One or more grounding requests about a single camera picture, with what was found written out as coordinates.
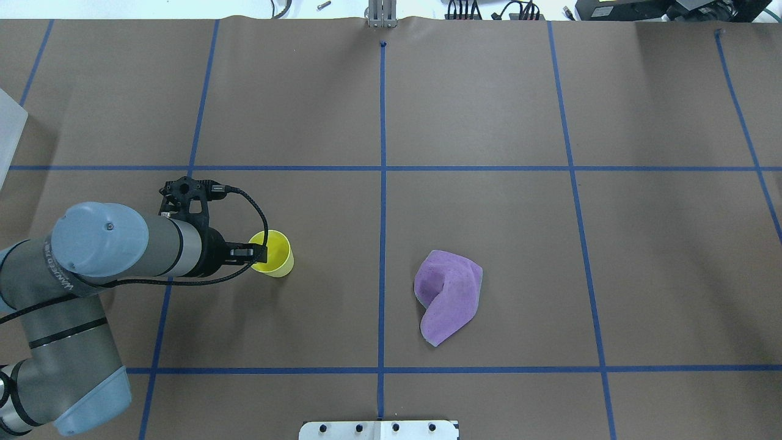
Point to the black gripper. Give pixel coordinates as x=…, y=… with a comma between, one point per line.
x=213, y=252

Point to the yellow plastic cup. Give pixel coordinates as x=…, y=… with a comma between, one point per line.
x=279, y=259

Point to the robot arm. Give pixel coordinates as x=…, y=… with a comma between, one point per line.
x=74, y=377

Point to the purple crumpled cloth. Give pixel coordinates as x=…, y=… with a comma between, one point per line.
x=448, y=286

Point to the translucent plastic bin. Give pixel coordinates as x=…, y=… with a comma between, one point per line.
x=13, y=121

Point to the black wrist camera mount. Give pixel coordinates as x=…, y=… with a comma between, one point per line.
x=186, y=199

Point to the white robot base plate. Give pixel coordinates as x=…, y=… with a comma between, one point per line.
x=381, y=429

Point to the aluminium frame post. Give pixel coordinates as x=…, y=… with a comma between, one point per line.
x=381, y=14

